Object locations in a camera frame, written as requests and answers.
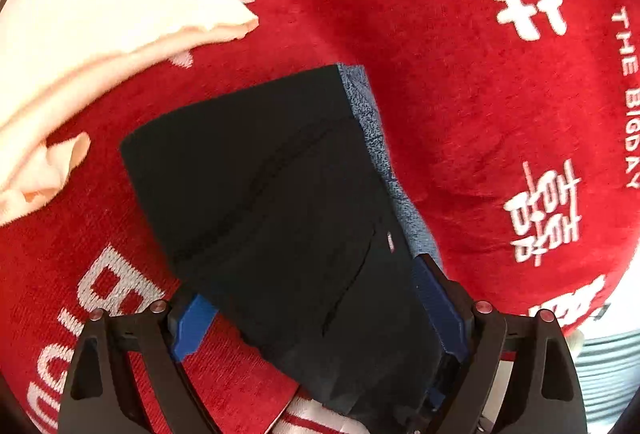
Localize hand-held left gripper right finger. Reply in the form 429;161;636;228
412;253;588;434

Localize black pants with blue trim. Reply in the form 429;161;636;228
119;63;443;421

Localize pale blue striped fabric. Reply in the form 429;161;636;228
570;329;640;420

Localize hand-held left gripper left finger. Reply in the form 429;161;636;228
57;294;218;434

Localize cream cloth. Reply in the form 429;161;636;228
0;0;260;226

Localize red printed blanket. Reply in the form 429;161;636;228
0;0;640;434

